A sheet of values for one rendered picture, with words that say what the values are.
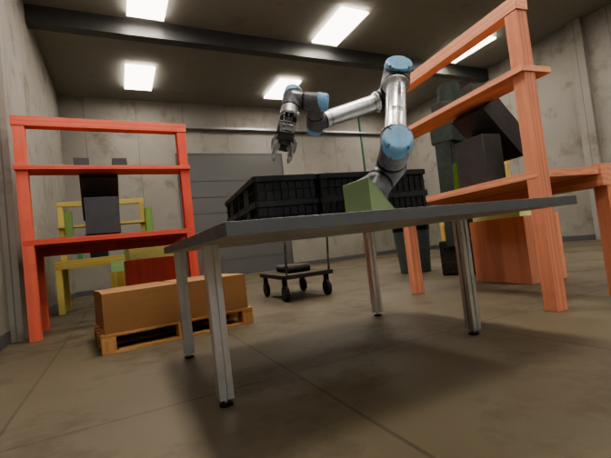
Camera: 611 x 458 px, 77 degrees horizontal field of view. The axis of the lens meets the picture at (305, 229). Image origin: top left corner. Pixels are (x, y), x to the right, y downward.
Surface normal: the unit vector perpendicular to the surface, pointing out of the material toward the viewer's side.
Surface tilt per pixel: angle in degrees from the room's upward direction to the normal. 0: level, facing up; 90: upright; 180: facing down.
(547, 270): 90
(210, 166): 90
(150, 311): 90
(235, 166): 90
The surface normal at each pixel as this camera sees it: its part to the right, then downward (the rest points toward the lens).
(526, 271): -0.93, 0.09
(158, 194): 0.43, -0.09
